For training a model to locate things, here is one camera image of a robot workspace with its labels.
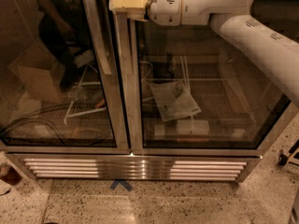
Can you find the black caster wheel cart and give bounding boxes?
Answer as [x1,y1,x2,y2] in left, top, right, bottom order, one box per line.
[278,139,299,166]

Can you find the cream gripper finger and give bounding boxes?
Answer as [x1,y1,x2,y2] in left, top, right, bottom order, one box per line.
[127,12,149,22]
[109,0,153,13]

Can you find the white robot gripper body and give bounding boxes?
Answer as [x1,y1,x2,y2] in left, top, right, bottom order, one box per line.
[147,0,181,26]

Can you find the small white block inside fridge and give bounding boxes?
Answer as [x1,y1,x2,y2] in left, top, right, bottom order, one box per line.
[154,124,165,136]

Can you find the stainless glass door refrigerator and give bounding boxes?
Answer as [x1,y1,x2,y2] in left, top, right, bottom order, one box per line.
[0,0,299,182]

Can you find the paper manual inside fridge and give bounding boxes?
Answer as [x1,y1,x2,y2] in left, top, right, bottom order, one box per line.
[149,80,201,121]

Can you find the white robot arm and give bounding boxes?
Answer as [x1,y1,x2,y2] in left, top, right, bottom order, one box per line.
[109,0,299,105]

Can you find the blue tape floor marker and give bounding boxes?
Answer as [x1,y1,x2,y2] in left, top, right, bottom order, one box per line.
[110,179,133,192]

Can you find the brown object at left edge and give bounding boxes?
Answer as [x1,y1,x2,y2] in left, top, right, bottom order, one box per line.
[0,162,21,186]

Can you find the left fridge door handle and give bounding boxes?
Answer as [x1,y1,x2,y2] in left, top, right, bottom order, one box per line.
[83,0,112,75]

